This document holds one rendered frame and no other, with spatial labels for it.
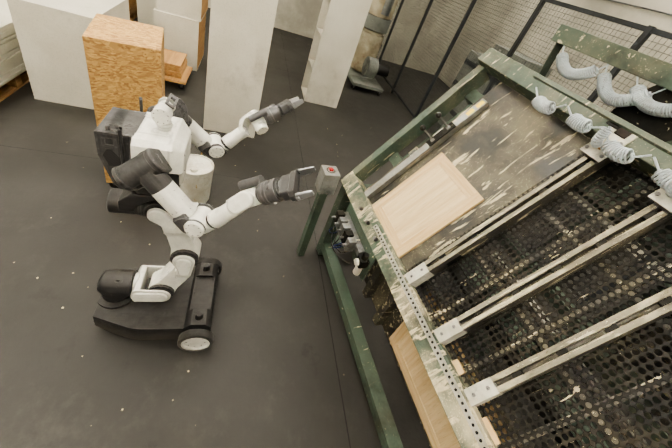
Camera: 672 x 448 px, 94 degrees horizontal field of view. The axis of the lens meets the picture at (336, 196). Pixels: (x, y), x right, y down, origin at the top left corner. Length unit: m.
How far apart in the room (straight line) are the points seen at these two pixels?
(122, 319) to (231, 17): 2.78
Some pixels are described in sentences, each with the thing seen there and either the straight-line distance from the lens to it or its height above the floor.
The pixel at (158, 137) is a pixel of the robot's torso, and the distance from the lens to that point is 1.41.
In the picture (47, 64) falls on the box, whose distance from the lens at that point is 4.36.
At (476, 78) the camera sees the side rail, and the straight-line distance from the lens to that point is 2.37.
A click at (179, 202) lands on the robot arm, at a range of 1.31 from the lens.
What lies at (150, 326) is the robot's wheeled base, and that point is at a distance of 2.23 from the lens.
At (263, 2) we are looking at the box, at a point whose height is 1.51.
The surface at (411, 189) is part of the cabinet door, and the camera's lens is 2.04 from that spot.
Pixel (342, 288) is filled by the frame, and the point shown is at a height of 0.18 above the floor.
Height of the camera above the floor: 2.12
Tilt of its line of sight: 36 degrees down
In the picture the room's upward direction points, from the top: 22 degrees clockwise
